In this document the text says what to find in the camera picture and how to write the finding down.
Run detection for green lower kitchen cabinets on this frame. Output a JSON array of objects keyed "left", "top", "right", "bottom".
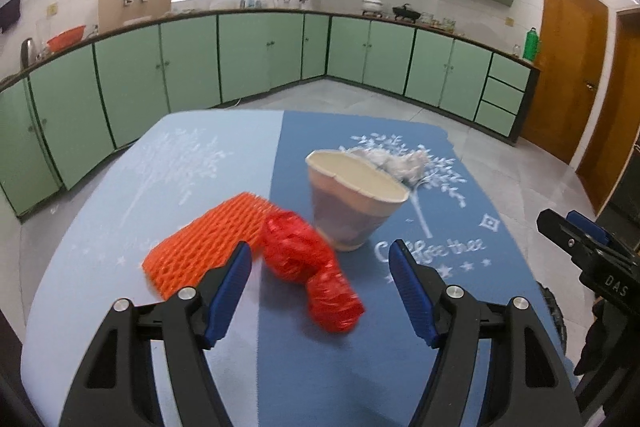
[{"left": 1, "top": 10, "right": 539, "bottom": 217}]

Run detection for orange foam fruit net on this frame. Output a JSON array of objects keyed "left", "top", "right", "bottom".
[{"left": 142, "top": 192, "right": 276, "bottom": 299}]

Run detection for red plastic bag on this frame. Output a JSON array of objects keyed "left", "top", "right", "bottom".
[{"left": 262, "top": 210, "right": 364, "bottom": 334}]

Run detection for beige paper cup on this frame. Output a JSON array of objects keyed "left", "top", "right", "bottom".
[{"left": 305, "top": 150, "right": 410, "bottom": 251}]

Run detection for small crumpled white tissue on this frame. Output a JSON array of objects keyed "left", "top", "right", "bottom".
[{"left": 347, "top": 147, "right": 431, "bottom": 187}]

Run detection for blue printed tablecloth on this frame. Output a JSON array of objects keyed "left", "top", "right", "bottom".
[{"left": 21, "top": 109, "right": 555, "bottom": 426}]

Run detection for wooden door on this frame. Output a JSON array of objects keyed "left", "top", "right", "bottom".
[
  {"left": 522, "top": 0, "right": 608, "bottom": 164},
  {"left": 577, "top": 8, "right": 639, "bottom": 215}
]

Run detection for green thermos bottle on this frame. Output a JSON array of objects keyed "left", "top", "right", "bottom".
[{"left": 522, "top": 27, "right": 540, "bottom": 62}]

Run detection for black wok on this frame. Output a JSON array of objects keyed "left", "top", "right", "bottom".
[{"left": 392, "top": 4, "right": 422, "bottom": 24}]

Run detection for white cooking pot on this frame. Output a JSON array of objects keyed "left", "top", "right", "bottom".
[{"left": 361, "top": 0, "right": 384, "bottom": 16}]

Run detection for red plastic basin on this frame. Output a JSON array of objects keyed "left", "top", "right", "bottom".
[{"left": 47, "top": 25, "right": 86, "bottom": 53}]

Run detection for steel kettle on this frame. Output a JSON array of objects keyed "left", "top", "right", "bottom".
[{"left": 20, "top": 38, "right": 38, "bottom": 69}]

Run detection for dark hanging towel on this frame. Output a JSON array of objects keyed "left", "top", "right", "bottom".
[{"left": 0, "top": 0, "right": 21, "bottom": 34}]

